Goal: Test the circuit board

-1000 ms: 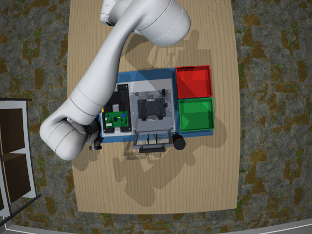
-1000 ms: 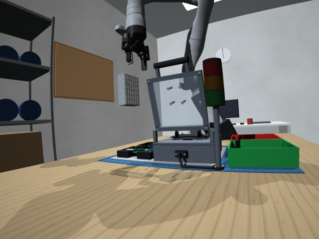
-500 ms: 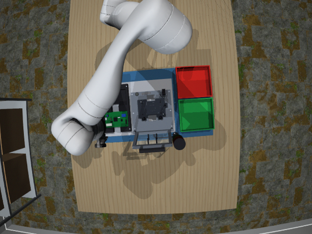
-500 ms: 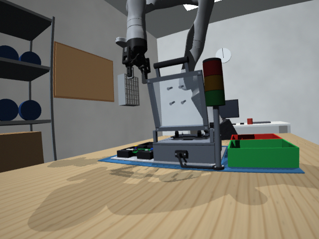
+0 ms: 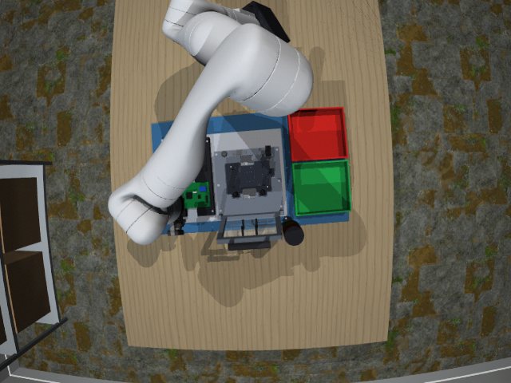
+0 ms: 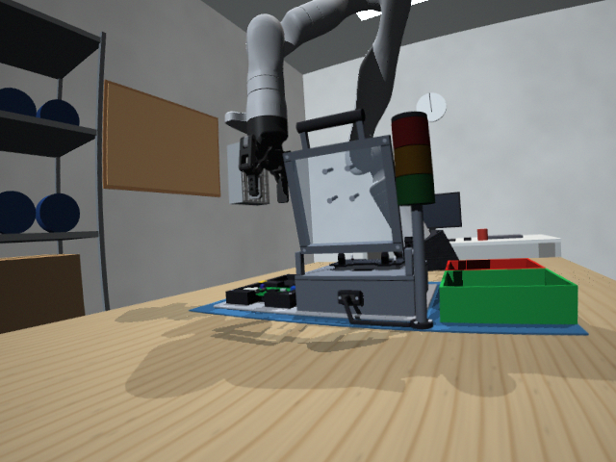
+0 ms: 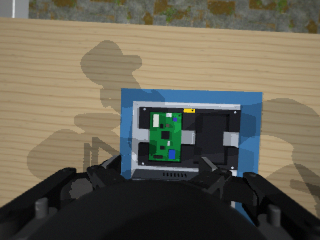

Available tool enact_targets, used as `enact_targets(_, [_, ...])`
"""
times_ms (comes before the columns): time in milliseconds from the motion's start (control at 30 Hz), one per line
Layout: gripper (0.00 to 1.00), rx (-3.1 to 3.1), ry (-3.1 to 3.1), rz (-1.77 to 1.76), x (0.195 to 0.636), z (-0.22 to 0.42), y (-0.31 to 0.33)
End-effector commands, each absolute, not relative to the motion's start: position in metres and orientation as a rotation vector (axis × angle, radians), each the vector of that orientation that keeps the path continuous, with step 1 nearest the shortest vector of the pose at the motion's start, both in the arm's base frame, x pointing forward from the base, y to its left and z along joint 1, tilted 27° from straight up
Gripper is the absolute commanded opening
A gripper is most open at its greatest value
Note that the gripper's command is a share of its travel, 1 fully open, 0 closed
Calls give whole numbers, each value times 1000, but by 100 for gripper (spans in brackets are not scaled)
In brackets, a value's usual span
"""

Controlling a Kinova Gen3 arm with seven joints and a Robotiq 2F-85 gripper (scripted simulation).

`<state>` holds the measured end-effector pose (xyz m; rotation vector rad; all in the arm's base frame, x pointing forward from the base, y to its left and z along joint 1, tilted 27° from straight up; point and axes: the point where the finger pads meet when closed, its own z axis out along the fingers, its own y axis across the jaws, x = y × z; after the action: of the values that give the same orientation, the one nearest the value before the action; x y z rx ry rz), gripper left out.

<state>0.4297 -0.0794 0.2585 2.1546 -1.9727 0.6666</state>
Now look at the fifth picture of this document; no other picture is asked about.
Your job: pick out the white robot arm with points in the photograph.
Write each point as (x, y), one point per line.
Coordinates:
(243, 62)

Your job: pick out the red bin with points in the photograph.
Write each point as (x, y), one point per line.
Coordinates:
(318, 133)

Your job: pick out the green circuit board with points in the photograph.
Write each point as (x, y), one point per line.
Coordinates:
(197, 195)

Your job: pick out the green bin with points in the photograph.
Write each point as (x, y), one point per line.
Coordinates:
(321, 188)

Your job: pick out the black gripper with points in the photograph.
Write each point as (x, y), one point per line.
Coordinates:
(177, 230)

